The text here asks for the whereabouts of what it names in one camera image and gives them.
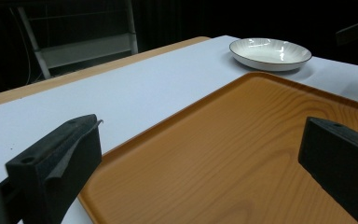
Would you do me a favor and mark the white bowl with dark rim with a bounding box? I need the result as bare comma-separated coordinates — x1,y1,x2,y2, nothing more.
228,37,313,73

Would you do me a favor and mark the brown wood-grain tray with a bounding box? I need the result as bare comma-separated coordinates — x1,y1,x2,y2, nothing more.
77,71,358,224

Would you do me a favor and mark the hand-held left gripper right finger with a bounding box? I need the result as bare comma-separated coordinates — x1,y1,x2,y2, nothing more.
297,116,358,224

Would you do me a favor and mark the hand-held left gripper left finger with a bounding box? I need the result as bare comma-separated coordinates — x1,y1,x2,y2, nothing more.
5,113,104,224

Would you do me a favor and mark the grey metal stand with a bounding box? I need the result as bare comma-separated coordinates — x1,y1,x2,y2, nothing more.
16,0,140,80

